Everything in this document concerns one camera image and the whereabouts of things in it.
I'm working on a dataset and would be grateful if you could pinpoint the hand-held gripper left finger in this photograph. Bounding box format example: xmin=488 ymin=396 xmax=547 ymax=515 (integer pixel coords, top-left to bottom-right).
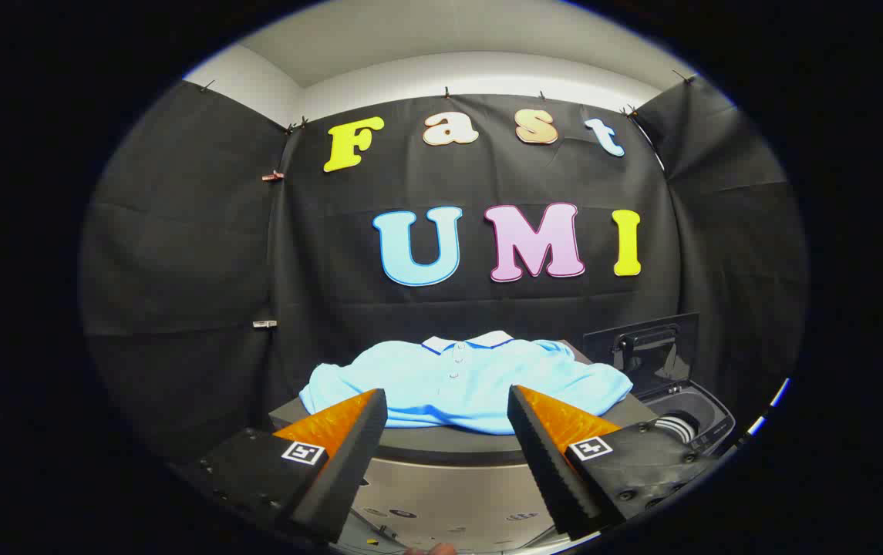
xmin=179 ymin=388 xmax=389 ymax=544

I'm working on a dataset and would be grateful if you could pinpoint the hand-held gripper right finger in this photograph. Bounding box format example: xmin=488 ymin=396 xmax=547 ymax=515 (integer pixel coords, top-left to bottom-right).
xmin=507 ymin=385 xmax=720 ymax=540

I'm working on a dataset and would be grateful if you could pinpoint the light blue polo shirt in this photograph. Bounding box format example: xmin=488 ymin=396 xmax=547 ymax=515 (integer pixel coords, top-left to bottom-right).
xmin=299 ymin=331 xmax=634 ymax=436

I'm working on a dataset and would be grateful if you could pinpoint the glass washing machine lid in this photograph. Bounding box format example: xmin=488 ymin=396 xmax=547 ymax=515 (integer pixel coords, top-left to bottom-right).
xmin=582 ymin=312 xmax=701 ymax=395

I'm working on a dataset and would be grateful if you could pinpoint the grey washing machine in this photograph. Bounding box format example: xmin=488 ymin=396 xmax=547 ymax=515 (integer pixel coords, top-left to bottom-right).
xmin=582 ymin=312 xmax=736 ymax=457

